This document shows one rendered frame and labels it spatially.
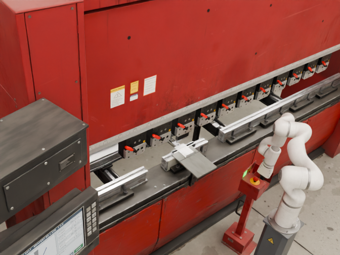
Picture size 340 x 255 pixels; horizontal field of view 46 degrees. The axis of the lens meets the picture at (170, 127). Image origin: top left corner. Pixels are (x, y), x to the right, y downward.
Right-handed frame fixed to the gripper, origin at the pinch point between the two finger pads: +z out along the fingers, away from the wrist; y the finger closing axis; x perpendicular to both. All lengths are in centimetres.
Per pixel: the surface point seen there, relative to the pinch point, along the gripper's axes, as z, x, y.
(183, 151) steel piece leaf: -21, -43, -47
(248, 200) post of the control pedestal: 20.5, -7.7, -0.5
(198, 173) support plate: -23, -53, -27
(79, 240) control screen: -62, -158, -23
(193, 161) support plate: -22, -46, -36
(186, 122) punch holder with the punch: -48, -45, -49
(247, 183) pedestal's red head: -2.0, -15.0, -4.7
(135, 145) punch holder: -47, -85, -57
